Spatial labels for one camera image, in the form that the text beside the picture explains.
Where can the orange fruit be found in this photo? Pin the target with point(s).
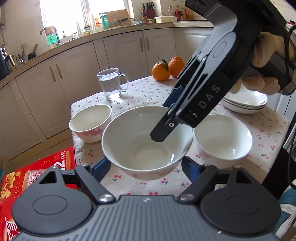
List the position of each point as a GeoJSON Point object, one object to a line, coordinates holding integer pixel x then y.
{"type": "Point", "coordinates": [161, 70]}
{"type": "Point", "coordinates": [176, 64]}

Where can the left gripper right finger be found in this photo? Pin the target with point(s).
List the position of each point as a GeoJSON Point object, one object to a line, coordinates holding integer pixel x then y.
{"type": "Point", "coordinates": [202, 179]}

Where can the knife block with knives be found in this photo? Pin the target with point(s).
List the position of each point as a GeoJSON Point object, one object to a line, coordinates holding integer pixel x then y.
{"type": "Point", "coordinates": [149, 10]}

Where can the white kitchen cabinets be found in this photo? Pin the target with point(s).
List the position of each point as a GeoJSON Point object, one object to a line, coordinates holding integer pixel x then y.
{"type": "Point", "coordinates": [36, 98]}

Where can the right gloved hand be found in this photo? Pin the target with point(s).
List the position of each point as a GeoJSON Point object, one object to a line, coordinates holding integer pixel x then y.
{"type": "Point", "coordinates": [266, 45]}

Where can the green dish soap bottle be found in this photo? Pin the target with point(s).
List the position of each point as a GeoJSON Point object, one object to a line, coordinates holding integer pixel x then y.
{"type": "Point", "coordinates": [52, 36]}

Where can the red cardboard gift box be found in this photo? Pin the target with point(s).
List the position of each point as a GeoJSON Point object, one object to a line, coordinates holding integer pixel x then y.
{"type": "Point", "coordinates": [16, 182]}

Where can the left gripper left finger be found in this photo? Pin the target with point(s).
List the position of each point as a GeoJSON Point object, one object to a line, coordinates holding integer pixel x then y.
{"type": "Point", "coordinates": [89, 178]}

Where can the white fruit-print plate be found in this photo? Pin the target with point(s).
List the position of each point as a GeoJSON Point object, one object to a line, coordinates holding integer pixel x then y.
{"type": "Point", "coordinates": [245, 101]}

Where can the white floral bowl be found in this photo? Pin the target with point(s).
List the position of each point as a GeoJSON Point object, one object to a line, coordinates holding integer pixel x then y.
{"type": "Point", "coordinates": [222, 140]}
{"type": "Point", "coordinates": [89, 124]}
{"type": "Point", "coordinates": [126, 143]}

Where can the wooden cutting board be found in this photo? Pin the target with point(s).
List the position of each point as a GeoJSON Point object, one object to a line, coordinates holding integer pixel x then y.
{"type": "Point", "coordinates": [118, 18]}

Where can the glass mug with water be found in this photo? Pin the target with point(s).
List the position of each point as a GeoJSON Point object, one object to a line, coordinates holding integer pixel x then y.
{"type": "Point", "coordinates": [109, 80]}

